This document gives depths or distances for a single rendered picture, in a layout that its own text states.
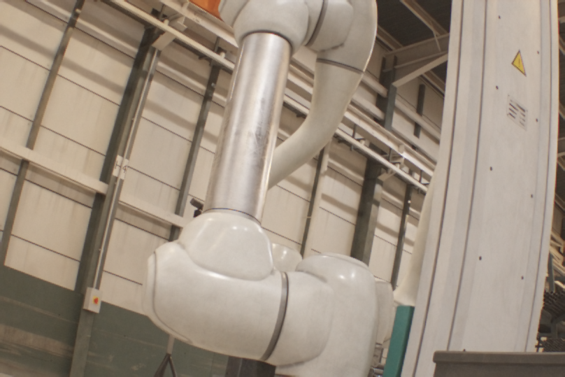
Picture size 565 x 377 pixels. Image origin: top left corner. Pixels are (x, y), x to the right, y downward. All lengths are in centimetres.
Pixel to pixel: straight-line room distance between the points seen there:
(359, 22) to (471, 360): 77
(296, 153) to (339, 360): 48
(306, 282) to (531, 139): 56
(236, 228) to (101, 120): 995
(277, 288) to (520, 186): 52
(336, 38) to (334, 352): 62
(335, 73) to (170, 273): 56
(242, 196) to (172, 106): 1075
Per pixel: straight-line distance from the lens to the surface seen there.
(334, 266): 120
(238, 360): 148
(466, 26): 138
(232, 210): 121
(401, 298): 183
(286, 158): 148
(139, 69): 1155
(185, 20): 1146
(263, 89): 132
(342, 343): 118
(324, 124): 148
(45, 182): 1048
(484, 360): 97
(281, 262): 151
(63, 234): 1062
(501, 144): 137
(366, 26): 149
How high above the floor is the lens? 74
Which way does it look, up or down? 15 degrees up
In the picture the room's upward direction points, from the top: 12 degrees clockwise
